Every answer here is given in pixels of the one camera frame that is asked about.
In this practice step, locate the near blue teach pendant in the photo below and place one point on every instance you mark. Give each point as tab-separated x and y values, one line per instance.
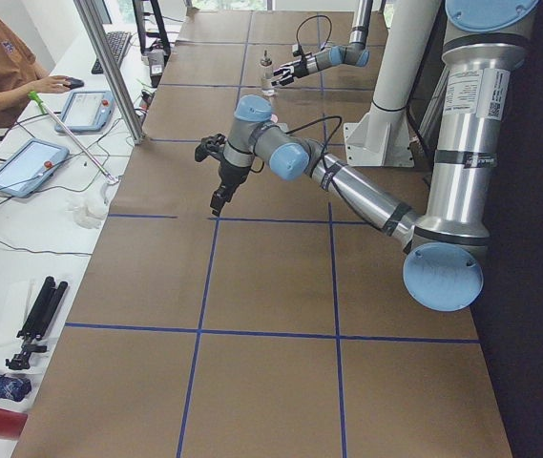
30	167

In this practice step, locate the black folded tripod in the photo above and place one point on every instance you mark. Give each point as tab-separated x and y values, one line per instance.
37	323

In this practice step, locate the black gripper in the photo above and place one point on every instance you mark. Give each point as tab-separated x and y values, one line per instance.
300	69
231	175

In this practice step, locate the silver kitchen scale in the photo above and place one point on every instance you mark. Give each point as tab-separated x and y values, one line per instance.
282	126

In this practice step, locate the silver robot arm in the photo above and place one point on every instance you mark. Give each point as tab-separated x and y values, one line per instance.
485	41
353	54

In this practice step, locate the crumpled white tissue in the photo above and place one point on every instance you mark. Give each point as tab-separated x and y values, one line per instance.
90	209

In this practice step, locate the metal rod green handle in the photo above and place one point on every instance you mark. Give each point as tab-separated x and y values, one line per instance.
111	179

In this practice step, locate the blue teach pendant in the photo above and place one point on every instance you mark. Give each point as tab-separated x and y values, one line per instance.
87	112
30	167

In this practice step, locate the black power adapter box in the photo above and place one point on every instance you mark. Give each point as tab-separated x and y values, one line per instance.
156	62

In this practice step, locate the clear glass sauce bottle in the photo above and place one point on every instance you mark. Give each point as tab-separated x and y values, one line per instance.
267	74

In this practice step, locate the far blue teach pendant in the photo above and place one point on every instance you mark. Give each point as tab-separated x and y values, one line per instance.
87	112

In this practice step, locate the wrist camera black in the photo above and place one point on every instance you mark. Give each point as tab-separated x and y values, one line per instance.
210	146
297	50

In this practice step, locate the black keyboard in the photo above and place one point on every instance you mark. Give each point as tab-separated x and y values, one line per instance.
119	43

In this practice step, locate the black computer mouse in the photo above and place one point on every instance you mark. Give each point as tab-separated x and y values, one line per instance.
73	83

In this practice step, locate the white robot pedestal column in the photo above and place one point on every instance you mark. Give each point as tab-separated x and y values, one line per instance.
381	138

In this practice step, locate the aluminium frame post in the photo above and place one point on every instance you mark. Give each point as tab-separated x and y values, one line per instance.
92	23

